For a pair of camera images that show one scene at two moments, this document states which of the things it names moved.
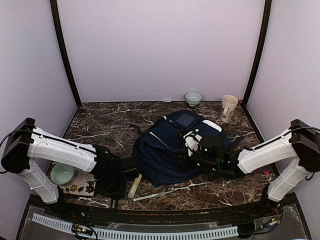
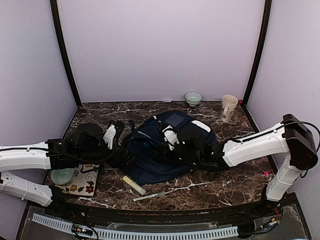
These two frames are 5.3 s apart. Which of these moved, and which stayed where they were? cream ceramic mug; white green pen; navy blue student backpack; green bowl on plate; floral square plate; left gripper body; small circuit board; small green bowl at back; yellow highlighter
Moved: yellow highlighter; navy blue student backpack; left gripper body
Stayed: small circuit board; green bowl on plate; floral square plate; white green pen; cream ceramic mug; small green bowl at back
